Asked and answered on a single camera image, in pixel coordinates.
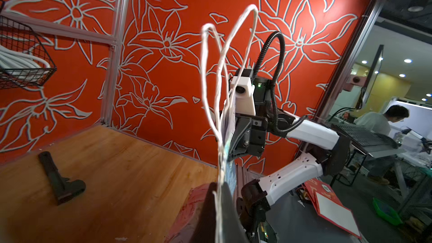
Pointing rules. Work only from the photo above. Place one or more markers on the red RICH paper bag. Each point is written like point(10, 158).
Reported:
point(329, 207)

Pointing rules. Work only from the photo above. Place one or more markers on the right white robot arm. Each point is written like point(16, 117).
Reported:
point(257, 115)

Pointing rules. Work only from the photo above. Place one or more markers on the black wire wall basket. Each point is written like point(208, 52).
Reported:
point(24, 59)

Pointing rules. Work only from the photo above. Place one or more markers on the green tray on floor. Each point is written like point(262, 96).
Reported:
point(386, 212)

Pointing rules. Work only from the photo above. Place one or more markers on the dark green wrench tool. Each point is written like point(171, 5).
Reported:
point(64, 189)

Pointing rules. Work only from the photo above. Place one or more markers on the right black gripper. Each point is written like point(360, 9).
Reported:
point(249, 137)

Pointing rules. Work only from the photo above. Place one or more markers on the seated person in background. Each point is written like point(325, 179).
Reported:
point(378, 124)

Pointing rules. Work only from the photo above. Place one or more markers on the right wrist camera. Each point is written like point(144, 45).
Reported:
point(244, 95)

